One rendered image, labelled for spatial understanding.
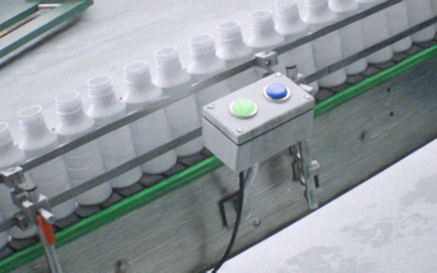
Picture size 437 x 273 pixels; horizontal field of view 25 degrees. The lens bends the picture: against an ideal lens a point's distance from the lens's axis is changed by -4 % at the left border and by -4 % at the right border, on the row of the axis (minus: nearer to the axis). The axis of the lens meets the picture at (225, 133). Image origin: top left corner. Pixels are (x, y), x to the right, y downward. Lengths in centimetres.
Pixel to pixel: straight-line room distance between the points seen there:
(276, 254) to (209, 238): 161
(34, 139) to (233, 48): 36
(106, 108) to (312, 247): 180
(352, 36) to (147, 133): 42
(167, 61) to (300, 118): 22
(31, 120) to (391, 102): 67
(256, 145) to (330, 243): 181
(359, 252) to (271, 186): 151
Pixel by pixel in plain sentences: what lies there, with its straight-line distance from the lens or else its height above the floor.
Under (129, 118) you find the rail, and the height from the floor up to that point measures 111.
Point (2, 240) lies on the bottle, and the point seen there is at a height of 101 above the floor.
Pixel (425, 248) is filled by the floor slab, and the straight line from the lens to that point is 308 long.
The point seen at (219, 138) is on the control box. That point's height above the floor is 108.
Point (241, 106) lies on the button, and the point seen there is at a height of 112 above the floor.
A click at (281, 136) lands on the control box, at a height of 106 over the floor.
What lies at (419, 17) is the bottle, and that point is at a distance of 182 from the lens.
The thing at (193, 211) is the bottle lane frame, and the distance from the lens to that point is 153.
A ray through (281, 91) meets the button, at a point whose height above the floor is 112.
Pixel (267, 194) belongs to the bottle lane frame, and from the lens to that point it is 161.
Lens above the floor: 165
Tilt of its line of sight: 24 degrees down
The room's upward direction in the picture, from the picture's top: 11 degrees counter-clockwise
